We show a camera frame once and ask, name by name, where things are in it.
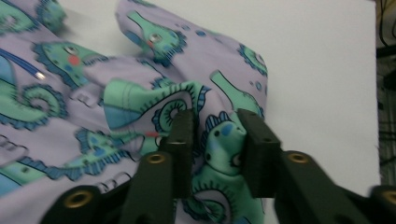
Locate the purple seahorse print swimsuit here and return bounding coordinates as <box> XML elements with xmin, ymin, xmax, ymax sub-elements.
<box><xmin>0</xmin><ymin>0</ymin><xmax>269</xmax><ymax>224</ymax></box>

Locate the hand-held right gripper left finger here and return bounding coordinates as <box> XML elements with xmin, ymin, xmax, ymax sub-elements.
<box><xmin>120</xmin><ymin>108</ymin><xmax>196</xmax><ymax>224</ymax></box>

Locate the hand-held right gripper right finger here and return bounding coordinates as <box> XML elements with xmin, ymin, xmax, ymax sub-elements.
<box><xmin>237</xmin><ymin>108</ymin><xmax>372</xmax><ymax>224</ymax></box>

